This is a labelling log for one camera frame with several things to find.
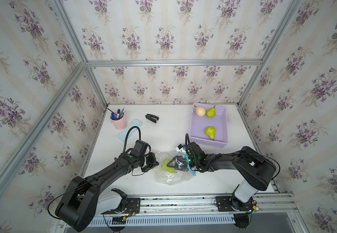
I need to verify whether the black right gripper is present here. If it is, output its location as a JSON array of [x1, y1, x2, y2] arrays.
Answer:
[[166, 156, 199, 171]]

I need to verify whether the green pear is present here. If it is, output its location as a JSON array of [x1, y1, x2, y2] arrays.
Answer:
[[205, 127, 216, 140], [161, 159, 175, 174], [206, 107, 217, 118]]

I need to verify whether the clear zip-top plastic bag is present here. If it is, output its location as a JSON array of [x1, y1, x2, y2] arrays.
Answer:
[[153, 150, 196, 185]]

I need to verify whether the yellow pear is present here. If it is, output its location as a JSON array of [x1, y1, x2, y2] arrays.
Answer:
[[195, 107, 206, 117]]

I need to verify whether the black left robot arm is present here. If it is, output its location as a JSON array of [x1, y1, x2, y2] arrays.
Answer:
[[47, 126, 159, 232]]

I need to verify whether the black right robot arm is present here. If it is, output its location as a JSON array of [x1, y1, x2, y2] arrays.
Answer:
[[162, 135, 281, 214]]

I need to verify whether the light blue pencil case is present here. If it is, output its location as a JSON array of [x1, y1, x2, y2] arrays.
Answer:
[[117, 119, 143, 142]]

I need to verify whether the black stapler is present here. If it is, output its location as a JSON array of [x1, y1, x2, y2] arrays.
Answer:
[[145, 114, 159, 123]]

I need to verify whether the purple plastic basket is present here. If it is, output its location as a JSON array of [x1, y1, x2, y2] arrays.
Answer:
[[189, 103, 228, 148]]

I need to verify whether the pink pen cup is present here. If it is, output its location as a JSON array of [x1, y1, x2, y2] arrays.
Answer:
[[111, 116, 127, 131]]

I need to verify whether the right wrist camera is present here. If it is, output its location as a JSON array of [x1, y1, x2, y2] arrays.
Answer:
[[175, 144, 186, 154]]

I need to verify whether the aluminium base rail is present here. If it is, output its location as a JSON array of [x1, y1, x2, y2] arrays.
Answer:
[[56, 193, 298, 228]]

